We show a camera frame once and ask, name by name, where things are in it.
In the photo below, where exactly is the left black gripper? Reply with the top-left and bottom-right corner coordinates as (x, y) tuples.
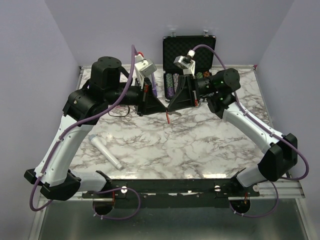
(105, 76), (168, 117)

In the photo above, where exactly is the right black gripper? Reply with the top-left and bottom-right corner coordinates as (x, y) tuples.
(167, 73), (219, 112)

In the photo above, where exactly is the red key fob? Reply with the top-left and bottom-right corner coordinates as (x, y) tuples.
(166, 112), (171, 124)

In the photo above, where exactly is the silver key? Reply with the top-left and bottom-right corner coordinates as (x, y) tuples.
(170, 111), (182, 116)

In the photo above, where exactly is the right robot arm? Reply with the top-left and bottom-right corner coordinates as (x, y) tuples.
(167, 68), (298, 196)

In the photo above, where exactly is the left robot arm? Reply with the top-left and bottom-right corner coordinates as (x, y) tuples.
(24, 54), (166, 201)

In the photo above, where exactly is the purple metronome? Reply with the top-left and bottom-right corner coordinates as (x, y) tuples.
(151, 73), (158, 97)

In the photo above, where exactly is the black poker chip case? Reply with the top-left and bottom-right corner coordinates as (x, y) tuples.
(162, 35), (217, 100)

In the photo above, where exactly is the white microphone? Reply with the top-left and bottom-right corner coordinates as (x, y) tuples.
(88, 134), (123, 170)

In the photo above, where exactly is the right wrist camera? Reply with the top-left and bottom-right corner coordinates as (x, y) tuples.
(173, 49), (196, 76)

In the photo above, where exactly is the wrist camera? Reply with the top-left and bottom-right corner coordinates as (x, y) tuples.
(134, 52), (157, 86)
(173, 49), (196, 76)

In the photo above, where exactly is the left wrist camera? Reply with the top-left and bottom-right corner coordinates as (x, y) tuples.
(134, 52), (157, 86)

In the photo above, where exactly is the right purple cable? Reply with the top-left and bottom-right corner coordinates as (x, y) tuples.
(193, 44), (308, 218)

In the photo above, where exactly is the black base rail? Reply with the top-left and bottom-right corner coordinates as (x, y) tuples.
(82, 177), (260, 209)

